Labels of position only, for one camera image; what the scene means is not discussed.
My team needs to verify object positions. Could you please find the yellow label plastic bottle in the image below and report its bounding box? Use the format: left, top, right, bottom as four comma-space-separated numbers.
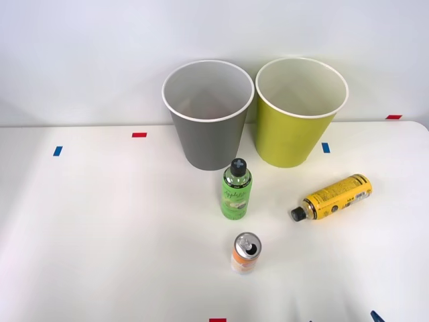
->
290, 173, 374, 223

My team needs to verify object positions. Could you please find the orange drink can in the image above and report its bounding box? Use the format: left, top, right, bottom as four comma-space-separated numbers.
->
231, 231, 263, 276

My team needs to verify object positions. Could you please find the green label plastic bottle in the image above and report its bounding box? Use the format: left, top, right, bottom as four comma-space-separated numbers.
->
220, 158, 254, 221

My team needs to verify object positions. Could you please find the yellow-green plastic waste bin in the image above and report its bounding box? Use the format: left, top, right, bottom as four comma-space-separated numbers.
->
255, 57, 349, 169

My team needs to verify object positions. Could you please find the grey plastic waste bin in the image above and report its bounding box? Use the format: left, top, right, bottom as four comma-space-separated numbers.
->
162, 59, 255, 172

